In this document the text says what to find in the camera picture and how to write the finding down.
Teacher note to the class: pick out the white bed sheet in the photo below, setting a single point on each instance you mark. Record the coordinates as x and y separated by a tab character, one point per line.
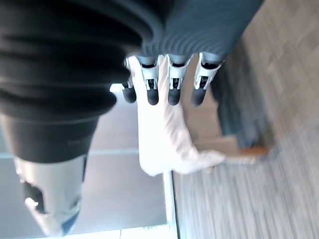
162	139

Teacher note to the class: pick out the dark blue bed cover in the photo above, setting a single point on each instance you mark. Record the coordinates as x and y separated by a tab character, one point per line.
239	119

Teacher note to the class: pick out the brown wooden bed leg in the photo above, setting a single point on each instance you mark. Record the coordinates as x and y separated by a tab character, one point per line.
253	150

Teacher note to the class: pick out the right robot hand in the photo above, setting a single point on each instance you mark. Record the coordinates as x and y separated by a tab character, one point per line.
62	62

